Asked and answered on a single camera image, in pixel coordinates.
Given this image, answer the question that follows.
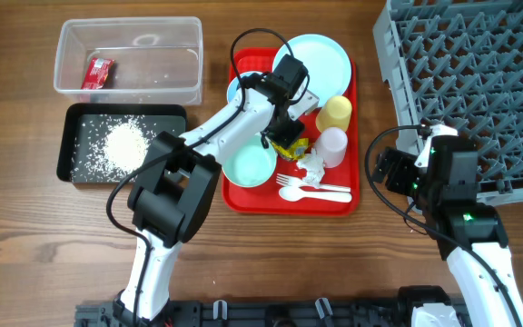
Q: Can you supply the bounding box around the yellow snack wrapper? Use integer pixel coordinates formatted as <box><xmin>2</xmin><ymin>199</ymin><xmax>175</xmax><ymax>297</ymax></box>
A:
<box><xmin>271</xmin><ymin>138</ymin><xmax>310</xmax><ymax>162</ymax></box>

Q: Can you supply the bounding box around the white napkin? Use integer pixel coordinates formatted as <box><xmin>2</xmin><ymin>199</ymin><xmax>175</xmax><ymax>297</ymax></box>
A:
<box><xmin>296</xmin><ymin>149</ymin><xmax>325</xmax><ymax>188</ymax></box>

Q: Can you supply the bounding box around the mint green bowl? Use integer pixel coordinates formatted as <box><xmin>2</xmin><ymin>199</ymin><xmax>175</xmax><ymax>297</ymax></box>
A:
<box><xmin>222</xmin><ymin>134</ymin><xmax>277</xmax><ymax>188</ymax></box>

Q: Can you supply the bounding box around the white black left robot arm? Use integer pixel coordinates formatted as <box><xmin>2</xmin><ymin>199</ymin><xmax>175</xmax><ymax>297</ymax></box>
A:
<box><xmin>113</xmin><ymin>54</ymin><xmax>318</xmax><ymax>326</ymax></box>

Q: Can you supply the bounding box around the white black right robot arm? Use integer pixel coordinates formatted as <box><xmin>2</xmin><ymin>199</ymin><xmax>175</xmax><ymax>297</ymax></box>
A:
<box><xmin>364</xmin><ymin>124</ymin><xmax>523</xmax><ymax>326</ymax></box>

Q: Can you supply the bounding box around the grey dishwasher rack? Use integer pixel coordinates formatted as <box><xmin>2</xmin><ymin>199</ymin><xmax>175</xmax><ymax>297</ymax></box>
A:
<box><xmin>373</xmin><ymin>0</ymin><xmax>523</xmax><ymax>206</ymax></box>

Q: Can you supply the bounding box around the white plastic fork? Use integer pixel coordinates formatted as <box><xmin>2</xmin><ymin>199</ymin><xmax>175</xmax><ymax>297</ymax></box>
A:
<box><xmin>276</xmin><ymin>173</ymin><xmax>351</xmax><ymax>193</ymax></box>

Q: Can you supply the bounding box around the white plastic cup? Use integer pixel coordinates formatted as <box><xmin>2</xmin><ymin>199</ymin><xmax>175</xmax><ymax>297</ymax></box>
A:
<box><xmin>313</xmin><ymin>127</ymin><xmax>348</xmax><ymax>168</ymax></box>

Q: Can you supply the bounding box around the yellow plastic cup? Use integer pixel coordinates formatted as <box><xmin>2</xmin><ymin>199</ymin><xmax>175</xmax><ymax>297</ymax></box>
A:
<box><xmin>315</xmin><ymin>95</ymin><xmax>352</xmax><ymax>132</ymax></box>

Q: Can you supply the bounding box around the red serving tray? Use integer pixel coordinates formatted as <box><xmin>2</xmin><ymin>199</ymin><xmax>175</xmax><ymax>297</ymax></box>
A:
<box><xmin>221</xmin><ymin>47</ymin><xmax>360</xmax><ymax>216</ymax></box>

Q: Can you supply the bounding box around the white plastic spoon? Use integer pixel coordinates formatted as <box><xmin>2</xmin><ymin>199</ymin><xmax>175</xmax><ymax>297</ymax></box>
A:
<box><xmin>279</xmin><ymin>186</ymin><xmax>352</xmax><ymax>203</ymax></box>

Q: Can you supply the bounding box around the light blue bowl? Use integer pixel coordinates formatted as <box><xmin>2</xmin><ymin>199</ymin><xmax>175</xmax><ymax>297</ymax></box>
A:
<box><xmin>226</xmin><ymin>71</ymin><xmax>261</xmax><ymax>103</ymax></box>

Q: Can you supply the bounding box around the light blue plate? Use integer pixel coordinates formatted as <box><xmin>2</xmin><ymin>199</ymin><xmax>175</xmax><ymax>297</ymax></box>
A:
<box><xmin>288</xmin><ymin>34</ymin><xmax>352</xmax><ymax>107</ymax></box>

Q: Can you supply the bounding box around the clear plastic bin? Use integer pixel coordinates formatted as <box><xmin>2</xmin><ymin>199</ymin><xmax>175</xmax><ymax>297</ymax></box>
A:
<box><xmin>53</xmin><ymin>16</ymin><xmax>203</xmax><ymax>105</ymax></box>

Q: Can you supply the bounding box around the pile of white rice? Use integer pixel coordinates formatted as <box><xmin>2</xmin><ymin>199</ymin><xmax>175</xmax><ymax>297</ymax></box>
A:
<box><xmin>69</xmin><ymin>114</ymin><xmax>157</xmax><ymax>183</ymax></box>

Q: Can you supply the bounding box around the black tray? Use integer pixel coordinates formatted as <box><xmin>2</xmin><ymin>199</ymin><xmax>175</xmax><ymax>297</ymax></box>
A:
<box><xmin>56</xmin><ymin>103</ymin><xmax>187</xmax><ymax>183</ymax></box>

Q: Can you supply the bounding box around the red snack wrapper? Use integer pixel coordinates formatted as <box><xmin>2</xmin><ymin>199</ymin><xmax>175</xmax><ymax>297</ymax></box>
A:
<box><xmin>81</xmin><ymin>57</ymin><xmax>114</xmax><ymax>90</ymax></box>

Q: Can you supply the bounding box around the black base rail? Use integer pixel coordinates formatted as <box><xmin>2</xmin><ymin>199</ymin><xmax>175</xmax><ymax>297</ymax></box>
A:
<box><xmin>74</xmin><ymin>284</ymin><xmax>476</xmax><ymax>327</ymax></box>

